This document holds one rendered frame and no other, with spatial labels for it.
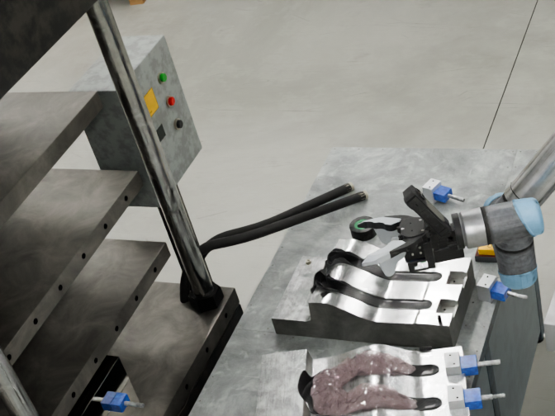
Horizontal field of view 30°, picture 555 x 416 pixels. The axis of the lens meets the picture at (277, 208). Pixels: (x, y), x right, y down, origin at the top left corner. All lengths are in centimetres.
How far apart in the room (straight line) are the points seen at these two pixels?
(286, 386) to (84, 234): 63
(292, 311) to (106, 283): 51
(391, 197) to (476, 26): 266
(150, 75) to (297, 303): 76
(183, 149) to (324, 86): 249
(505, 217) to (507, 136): 284
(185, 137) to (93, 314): 65
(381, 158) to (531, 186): 134
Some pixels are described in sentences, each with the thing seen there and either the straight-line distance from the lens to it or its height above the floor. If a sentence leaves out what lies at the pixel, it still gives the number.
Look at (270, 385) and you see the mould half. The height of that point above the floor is 91.
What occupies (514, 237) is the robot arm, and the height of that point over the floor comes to 142.
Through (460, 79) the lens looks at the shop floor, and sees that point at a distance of 531.
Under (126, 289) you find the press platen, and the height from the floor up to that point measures 104.
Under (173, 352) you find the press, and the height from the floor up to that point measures 79.
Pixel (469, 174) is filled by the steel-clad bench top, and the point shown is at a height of 80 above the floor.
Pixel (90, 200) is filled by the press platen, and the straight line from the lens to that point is 272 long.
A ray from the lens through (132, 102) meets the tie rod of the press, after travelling 264.
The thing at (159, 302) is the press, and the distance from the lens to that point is 312.
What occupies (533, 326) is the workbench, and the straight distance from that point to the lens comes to 361.
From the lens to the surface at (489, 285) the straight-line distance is 277.
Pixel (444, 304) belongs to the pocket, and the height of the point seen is 87.
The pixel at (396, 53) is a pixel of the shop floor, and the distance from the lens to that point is 566.
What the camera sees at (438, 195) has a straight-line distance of 313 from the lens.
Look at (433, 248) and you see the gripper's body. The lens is 202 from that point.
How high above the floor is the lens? 270
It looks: 35 degrees down
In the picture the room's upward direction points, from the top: 17 degrees counter-clockwise
